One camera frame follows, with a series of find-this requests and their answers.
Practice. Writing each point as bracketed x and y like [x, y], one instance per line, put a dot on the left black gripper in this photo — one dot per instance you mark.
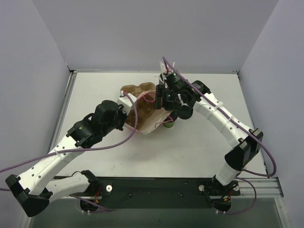
[122, 118]

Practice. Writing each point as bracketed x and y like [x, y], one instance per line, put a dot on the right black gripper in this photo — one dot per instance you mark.
[159, 98]

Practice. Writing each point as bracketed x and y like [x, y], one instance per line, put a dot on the green paper coffee cup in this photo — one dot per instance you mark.
[169, 124]

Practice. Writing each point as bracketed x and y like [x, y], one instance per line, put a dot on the brown paper takeout bag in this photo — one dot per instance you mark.
[150, 118]

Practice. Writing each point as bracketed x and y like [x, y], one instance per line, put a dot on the brown cardboard cup carrier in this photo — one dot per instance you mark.
[139, 89]
[145, 109]

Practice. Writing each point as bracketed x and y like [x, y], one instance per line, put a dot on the black plastic cup lid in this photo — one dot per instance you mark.
[185, 113]
[172, 117]

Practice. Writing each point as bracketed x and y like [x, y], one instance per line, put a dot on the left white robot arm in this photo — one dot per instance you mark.
[35, 188]

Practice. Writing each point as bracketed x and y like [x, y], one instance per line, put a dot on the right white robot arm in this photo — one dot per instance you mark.
[242, 139]

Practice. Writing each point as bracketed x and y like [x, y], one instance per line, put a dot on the grey cylindrical straw holder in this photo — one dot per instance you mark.
[161, 79]

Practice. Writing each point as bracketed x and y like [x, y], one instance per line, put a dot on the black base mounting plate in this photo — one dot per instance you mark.
[157, 201]

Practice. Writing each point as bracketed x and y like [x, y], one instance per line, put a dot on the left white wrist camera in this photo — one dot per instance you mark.
[126, 100]

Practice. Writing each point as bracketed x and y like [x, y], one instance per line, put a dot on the aluminium frame rail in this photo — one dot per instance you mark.
[264, 188]

